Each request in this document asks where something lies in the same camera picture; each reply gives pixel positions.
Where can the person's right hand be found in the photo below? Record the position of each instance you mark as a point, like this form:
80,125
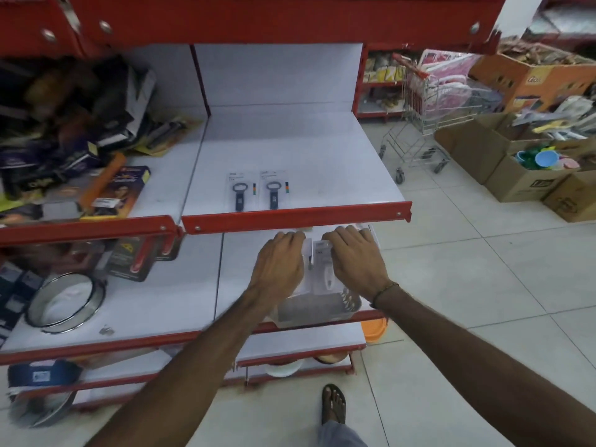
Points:
356,260

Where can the person's left hand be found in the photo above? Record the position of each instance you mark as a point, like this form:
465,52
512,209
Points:
277,270

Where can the grey plastic basket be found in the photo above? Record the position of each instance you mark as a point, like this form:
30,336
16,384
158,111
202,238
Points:
312,311

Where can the person's left forearm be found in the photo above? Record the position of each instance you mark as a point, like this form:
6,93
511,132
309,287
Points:
186,381

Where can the person's right forearm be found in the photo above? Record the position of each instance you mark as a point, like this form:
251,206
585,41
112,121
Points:
465,367

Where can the red background goods shelf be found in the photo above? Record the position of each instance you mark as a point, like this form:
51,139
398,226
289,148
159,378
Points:
377,83

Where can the pile of dark packaged goods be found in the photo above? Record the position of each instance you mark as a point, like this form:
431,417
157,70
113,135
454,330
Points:
60,125

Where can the orange plastic bowl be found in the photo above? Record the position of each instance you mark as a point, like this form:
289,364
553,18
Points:
375,330

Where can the white bowl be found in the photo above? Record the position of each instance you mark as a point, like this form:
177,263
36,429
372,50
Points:
284,368

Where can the metal shopping cart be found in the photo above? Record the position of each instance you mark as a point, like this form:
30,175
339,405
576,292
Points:
419,134

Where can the purple orange printed box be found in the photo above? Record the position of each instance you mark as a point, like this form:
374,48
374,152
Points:
121,195

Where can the yellow card packaged tool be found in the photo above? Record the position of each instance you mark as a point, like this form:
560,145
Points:
163,134

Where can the grey trouser leg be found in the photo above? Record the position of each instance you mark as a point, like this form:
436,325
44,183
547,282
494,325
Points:
340,436

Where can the small metal clip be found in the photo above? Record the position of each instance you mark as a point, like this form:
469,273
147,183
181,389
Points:
106,330

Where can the long orange box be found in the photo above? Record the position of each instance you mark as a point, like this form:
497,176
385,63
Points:
104,179

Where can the pink packaged goods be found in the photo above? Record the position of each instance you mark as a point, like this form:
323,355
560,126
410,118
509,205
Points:
442,83

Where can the heap of coloured plastic cups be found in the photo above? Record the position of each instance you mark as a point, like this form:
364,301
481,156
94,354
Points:
545,159

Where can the round metal sieve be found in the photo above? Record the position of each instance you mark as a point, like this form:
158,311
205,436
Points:
35,311

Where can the orange printed cardboard box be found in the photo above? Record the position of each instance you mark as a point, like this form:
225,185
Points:
535,81

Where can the blue labelled round pan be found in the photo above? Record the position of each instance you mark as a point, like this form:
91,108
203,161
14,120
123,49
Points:
42,374

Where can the grey metal pan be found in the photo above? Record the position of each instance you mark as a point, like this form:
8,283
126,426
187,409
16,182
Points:
42,409

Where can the white paper price tag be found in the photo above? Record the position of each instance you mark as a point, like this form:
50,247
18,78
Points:
517,13

